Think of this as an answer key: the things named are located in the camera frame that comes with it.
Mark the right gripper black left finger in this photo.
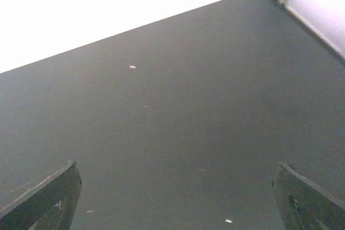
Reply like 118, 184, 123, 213
1, 161, 82, 229

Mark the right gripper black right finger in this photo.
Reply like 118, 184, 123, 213
272, 162, 344, 229

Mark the black table mat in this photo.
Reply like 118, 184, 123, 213
1, 0, 344, 229

